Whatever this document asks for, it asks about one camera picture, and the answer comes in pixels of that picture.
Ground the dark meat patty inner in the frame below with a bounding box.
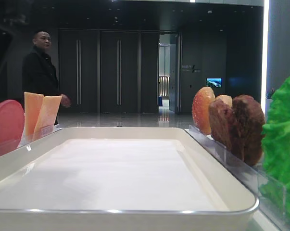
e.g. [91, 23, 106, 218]
[209, 99, 244, 160]

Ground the dark meat patty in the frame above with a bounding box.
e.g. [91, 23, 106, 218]
[231, 95, 265, 166]
[209, 99, 244, 160]

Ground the orange cheese slice right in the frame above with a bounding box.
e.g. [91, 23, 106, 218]
[33, 96, 62, 141]

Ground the orange cheese slice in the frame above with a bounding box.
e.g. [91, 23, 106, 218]
[33, 96, 62, 141]
[24, 92, 44, 136]

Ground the dark meat patty outer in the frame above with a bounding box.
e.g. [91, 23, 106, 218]
[231, 95, 265, 166]

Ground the orange cheese slice left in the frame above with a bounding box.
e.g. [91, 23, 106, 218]
[24, 92, 44, 136]

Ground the red tomato slice front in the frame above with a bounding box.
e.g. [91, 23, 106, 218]
[0, 100, 25, 143]

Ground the green lettuce leaf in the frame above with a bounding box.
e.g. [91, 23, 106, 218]
[262, 76, 290, 219]

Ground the bun slice inner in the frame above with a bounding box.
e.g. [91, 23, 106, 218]
[191, 87, 215, 135]

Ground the bun slice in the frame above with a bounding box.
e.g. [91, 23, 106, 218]
[215, 95, 232, 108]
[191, 87, 215, 135]

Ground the bun slice outer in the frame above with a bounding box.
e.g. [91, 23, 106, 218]
[215, 95, 232, 108]

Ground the white metal tray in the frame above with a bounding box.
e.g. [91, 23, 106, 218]
[0, 127, 259, 231]

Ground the man in black jacket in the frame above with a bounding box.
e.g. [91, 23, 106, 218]
[22, 30, 72, 126]

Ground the wall display screen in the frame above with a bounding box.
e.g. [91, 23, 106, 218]
[206, 78, 222, 88]

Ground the clear rail left of tray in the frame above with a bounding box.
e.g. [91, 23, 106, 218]
[0, 124, 62, 156]

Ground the clear rail of tray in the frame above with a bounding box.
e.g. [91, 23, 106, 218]
[0, 124, 62, 156]
[187, 125, 290, 231]

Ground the clear rail right of tray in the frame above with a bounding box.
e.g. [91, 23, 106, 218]
[187, 125, 290, 231]

